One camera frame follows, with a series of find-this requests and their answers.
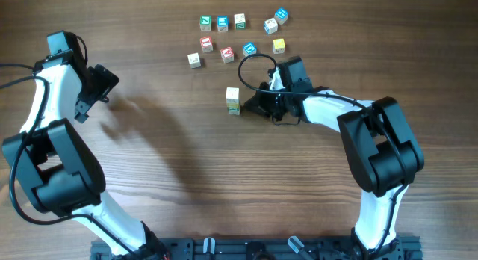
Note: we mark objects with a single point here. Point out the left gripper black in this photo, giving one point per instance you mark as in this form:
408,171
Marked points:
107,79

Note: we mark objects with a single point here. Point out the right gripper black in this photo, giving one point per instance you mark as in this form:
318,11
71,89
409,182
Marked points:
258,102

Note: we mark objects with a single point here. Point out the yellow top block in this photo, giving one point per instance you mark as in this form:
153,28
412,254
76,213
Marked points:
278,46

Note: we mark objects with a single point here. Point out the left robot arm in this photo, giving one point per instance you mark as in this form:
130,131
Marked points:
64,93

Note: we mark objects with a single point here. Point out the blue D block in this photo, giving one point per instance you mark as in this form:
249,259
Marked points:
249,49

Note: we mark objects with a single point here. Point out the red A block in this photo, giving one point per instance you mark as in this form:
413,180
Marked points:
227,54

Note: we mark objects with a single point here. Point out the white block blue side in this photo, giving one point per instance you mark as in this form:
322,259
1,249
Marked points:
271,26

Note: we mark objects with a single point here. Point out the blue block far right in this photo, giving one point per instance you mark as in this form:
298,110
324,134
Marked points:
281,16

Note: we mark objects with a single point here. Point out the plain block green side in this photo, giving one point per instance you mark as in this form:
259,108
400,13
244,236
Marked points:
240,21

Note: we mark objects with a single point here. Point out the red top block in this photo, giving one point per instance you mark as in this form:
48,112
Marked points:
206,44

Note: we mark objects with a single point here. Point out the plain block red side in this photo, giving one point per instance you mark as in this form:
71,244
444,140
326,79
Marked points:
194,60

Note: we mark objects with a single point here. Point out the blue top block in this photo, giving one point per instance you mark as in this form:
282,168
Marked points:
222,24

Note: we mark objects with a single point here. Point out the green N block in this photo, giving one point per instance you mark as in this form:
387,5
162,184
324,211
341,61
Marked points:
205,23

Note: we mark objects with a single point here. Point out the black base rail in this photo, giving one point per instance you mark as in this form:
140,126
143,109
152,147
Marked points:
332,247

